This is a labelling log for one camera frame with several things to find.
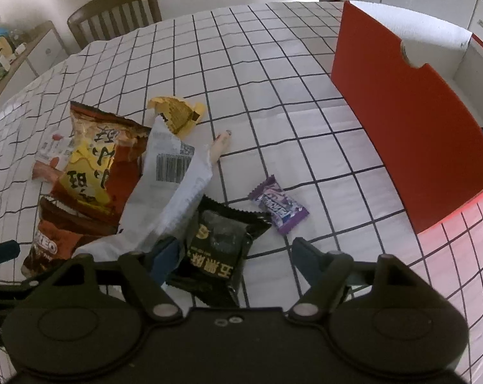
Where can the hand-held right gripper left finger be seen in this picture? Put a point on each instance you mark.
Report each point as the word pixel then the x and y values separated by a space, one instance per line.
pixel 167 260

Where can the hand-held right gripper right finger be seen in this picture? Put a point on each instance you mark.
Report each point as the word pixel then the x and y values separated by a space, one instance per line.
pixel 306 262

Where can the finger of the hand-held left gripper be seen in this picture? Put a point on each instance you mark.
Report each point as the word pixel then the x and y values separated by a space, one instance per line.
pixel 1 252

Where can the black snack packet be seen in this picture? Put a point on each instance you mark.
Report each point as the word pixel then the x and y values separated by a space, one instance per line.
pixel 217 244

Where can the white and orange snack packet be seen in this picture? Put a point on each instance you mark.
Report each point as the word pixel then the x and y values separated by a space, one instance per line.
pixel 53 146

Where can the red cardboard box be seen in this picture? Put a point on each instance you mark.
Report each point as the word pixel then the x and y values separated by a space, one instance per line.
pixel 385 108

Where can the brown cookie packet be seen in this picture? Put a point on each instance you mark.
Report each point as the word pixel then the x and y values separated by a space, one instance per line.
pixel 53 244

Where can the purple candy packet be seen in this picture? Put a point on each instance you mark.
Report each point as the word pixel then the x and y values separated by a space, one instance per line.
pixel 277 206

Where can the white snack bag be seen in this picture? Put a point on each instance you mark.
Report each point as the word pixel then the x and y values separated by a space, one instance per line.
pixel 165 192

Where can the red sausage stick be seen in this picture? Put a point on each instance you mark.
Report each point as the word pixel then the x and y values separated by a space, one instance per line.
pixel 45 171

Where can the orange and yellow chip bag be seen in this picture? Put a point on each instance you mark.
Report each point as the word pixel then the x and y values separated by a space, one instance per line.
pixel 89 168

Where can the pale sausage stick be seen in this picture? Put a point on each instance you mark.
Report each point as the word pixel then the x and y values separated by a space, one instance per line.
pixel 219 146

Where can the yellow snack packet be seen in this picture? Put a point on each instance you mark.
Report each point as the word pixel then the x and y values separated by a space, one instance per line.
pixel 177 112

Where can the white checkered tablecloth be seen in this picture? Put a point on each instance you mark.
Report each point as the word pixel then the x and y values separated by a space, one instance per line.
pixel 265 88

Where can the wooden sideboard with white drawers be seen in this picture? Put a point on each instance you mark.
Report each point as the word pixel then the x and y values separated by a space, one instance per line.
pixel 37 60

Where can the wooden slat-back chair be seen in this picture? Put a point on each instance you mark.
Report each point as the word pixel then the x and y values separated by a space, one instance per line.
pixel 117 12

